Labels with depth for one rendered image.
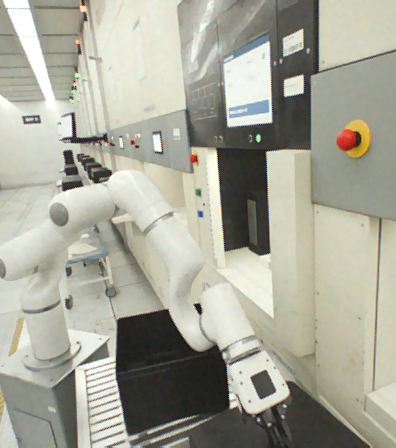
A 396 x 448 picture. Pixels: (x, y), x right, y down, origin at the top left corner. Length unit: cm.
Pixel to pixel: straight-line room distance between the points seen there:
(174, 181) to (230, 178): 135
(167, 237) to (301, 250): 33
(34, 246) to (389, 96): 95
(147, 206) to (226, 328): 31
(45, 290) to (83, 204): 46
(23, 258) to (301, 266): 79
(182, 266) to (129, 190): 21
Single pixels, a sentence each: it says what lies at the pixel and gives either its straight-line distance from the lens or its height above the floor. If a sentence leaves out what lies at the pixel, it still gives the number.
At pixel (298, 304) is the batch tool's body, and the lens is 94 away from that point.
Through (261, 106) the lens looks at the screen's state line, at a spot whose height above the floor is 151.
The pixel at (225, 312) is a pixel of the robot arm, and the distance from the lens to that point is 78.
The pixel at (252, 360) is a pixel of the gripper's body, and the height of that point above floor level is 100.
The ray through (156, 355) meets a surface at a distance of 120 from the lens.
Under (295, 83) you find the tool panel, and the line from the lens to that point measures 91.
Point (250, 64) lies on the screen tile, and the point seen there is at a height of 163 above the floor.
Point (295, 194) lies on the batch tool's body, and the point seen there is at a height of 131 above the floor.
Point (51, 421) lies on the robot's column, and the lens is 139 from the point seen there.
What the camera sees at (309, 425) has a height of 86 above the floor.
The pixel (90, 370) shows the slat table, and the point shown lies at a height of 76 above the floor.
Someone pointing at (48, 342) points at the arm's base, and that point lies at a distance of 135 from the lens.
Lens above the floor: 147
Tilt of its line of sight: 16 degrees down
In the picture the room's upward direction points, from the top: 5 degrees counter-clockwise
